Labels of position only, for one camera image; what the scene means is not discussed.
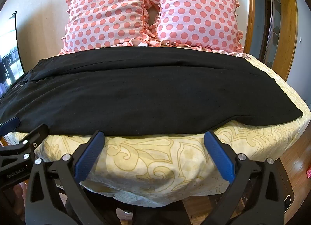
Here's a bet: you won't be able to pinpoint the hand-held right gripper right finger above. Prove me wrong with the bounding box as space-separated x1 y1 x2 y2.
204 131 285 225

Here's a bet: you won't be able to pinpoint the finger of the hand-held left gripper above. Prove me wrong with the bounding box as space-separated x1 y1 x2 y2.
0 116 20 136
0 123 50 164

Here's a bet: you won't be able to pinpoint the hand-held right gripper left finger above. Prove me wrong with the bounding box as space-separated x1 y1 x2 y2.
24 130 117 225

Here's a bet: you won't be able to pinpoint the black pants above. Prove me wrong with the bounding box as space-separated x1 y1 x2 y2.
0 46 304 136

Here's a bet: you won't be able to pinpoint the bed with yellow patterned sheet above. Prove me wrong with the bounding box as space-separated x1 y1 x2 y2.
0 45 311 206

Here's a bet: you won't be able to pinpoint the window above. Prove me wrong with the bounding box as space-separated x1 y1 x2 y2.
0 11 25 98

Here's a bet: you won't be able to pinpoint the pink satin cloth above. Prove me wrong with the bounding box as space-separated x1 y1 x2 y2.
209 46 257 60

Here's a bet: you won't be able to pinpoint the pink polka dot pillow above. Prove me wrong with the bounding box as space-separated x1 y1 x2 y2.
59 0 161 53
146 0 244 51

